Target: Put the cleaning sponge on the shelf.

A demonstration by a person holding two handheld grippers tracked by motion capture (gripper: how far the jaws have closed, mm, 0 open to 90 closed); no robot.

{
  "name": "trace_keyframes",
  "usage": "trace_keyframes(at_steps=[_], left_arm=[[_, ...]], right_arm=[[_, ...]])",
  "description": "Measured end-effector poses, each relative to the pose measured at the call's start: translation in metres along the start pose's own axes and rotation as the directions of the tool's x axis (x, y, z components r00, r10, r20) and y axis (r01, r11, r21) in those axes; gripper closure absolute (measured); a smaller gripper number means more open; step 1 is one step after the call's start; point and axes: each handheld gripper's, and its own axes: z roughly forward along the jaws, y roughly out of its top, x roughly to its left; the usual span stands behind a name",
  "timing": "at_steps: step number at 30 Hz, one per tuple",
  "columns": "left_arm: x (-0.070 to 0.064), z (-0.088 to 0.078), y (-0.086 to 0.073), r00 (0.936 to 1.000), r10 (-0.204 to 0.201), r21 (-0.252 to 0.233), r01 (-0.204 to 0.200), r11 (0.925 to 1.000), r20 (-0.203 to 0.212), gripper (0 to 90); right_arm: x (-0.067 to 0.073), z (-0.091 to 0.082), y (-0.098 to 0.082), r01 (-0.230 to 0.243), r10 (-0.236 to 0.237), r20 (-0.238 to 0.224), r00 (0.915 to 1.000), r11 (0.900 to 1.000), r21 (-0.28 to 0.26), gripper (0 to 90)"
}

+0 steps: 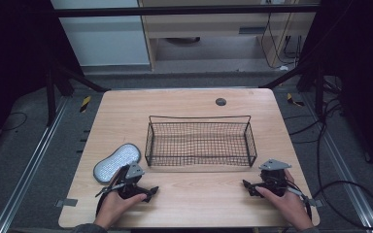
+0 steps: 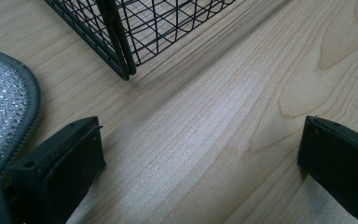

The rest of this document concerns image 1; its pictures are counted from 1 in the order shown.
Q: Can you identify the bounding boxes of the grey eye mask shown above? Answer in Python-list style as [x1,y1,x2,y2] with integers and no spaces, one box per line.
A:
[92,143,142,185]

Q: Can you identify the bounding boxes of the black horizontal bar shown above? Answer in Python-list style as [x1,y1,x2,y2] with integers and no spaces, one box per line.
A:
[52,4,321,18]

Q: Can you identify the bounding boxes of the light wooden shelf unit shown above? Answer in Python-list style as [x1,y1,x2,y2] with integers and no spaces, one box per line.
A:
[137,0,322,72]

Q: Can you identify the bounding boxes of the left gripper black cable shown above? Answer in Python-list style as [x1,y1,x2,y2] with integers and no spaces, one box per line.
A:
[94,183,127,218]

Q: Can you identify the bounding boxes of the dark curtain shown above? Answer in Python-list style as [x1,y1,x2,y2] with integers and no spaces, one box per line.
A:
[0,0,85,159]
[298,0,373,181]

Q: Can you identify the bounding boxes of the thin black floor cable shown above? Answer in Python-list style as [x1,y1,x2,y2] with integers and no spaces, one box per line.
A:
[0,111,29,133]

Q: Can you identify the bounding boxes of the grey tape piece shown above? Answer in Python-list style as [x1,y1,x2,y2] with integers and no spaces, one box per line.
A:
[306,198,323,209]
[55,198,79,209]

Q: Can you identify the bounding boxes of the metal floor rail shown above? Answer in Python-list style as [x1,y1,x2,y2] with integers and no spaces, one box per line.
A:
[300,92,373,233]
[0,96,71,233]

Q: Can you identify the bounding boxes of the black wire basket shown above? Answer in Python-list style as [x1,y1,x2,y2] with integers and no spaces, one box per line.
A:
[144,114,258,169]

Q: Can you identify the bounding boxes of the person's right hand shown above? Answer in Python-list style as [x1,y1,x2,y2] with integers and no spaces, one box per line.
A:
[254,169,314,231]

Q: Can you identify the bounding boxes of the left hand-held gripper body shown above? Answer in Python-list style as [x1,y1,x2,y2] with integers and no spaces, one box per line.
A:
[117,162,146,200]

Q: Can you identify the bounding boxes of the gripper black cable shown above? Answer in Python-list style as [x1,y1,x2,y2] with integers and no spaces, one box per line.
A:
[94,183,127,218]
[283,179,313,221]

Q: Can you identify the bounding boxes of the white cabinet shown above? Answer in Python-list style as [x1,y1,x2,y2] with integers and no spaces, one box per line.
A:
[50,0,152,68]

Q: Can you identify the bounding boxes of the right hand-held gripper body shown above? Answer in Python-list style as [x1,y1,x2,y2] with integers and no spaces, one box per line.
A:
[258,158,293,198]

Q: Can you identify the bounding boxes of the long black floor cable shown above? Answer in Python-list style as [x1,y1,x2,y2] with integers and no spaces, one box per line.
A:
[310,96,373,231]

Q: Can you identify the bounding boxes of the yellow black tape strip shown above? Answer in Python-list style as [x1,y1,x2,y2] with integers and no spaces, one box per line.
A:
[79,95,92,114]
[286,92,306,108]

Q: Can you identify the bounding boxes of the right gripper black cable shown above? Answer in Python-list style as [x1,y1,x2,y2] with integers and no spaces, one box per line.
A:
[283,179,313,221]

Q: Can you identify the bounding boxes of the person's left hand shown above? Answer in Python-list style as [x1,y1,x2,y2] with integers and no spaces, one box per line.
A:
[93,166,148,229]

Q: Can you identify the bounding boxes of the black metal stand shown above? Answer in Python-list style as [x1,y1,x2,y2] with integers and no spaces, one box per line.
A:
[43,59,112,128]
[257,56,326,118]

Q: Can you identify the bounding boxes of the hanging black cables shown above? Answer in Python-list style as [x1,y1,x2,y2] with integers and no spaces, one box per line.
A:
[259,12,306,71]

